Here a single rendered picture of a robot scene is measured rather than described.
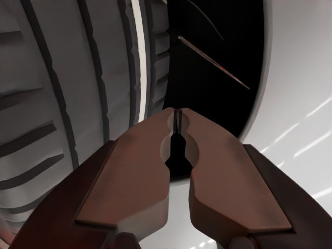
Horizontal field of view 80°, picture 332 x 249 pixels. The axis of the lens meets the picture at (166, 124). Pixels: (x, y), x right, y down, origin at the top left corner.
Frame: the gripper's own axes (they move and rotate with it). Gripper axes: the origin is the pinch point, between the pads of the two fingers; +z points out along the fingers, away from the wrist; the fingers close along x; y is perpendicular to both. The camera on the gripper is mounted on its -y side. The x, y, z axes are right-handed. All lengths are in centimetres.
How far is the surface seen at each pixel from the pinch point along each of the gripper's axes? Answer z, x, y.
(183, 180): 24.8, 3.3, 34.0
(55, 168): 0.5, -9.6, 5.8
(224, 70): 49, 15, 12
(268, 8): 19.8, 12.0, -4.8
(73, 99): 3.0, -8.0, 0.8
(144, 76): 10.8, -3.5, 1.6
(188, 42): 54, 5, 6
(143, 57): 10.8, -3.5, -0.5
